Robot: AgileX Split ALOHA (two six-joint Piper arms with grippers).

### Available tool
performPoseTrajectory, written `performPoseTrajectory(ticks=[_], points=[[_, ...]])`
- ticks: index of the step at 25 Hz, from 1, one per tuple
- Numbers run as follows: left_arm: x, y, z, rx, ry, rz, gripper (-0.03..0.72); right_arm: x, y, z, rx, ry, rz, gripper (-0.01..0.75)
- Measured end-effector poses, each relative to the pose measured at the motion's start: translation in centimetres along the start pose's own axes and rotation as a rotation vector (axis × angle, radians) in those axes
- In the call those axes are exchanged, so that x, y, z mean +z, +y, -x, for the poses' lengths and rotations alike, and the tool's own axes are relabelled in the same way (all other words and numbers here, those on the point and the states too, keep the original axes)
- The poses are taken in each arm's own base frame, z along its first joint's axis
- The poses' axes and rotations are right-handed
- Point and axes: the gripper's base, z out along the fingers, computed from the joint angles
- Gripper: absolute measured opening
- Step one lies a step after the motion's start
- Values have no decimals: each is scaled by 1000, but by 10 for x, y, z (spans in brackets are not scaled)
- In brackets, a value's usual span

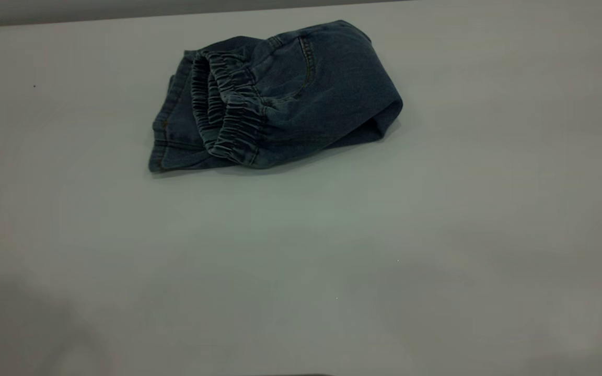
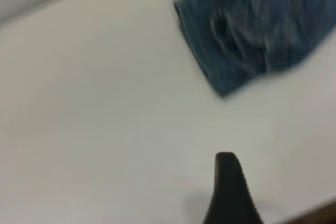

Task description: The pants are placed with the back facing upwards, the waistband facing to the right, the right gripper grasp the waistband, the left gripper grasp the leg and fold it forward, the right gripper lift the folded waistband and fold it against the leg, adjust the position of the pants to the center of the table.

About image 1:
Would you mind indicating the blue denim printed shorts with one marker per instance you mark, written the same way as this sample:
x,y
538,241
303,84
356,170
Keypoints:
x,y
332,94

